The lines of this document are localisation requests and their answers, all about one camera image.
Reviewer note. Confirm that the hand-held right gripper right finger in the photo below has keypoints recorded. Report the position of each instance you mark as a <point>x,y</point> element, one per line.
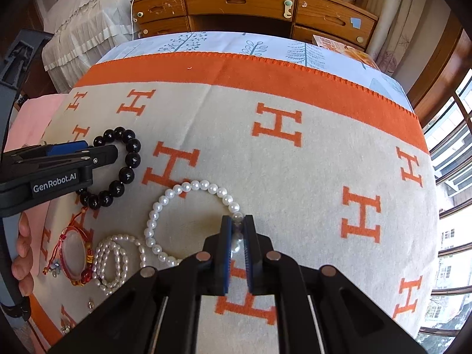
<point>250,254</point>

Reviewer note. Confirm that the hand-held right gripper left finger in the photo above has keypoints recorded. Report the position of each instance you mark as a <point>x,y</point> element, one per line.
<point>225,254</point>

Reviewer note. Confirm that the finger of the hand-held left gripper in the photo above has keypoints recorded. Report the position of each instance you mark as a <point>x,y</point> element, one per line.
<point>66,148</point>
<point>103,156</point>

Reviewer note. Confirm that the person's left hand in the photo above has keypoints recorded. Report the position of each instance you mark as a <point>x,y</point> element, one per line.
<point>23,247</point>

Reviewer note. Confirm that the pink plush blanket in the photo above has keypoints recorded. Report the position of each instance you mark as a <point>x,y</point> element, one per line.
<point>37,118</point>

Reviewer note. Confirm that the orange patterned cream blanket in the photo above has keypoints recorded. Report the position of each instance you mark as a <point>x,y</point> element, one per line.
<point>295,191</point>

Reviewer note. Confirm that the white lace furniture cover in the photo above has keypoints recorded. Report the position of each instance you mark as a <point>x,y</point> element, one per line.
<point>92,25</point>

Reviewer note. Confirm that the tree print bed sheet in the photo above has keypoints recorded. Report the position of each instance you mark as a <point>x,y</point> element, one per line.
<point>221,44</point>

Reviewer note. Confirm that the wooden desk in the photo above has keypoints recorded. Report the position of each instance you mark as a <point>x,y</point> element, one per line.
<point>239,3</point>

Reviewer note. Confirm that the wooden framed window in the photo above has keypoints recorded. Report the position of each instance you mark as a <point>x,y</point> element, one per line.
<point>446,147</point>

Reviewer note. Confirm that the cream green drawer lock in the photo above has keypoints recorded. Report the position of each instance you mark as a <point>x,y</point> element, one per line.
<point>287,9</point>

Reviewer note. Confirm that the blue sticker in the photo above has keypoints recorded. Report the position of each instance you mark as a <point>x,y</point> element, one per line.
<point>356,23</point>

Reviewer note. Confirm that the beige floral curtain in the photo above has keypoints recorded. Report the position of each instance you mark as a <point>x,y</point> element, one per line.
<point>398,25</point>

